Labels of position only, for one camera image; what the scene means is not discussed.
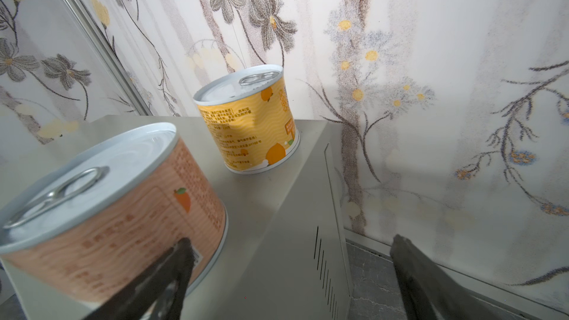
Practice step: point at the orange persimmon label can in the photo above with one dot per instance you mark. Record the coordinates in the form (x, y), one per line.
(92, 226)

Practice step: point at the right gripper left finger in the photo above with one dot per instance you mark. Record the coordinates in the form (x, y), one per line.
(159, 290)

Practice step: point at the yellow label can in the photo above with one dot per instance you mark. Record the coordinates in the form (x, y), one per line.
(249, 116)

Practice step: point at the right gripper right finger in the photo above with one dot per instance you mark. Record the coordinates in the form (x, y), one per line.
(427, 291)

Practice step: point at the grey metal cabinet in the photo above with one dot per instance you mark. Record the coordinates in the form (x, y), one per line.
(284, 256)

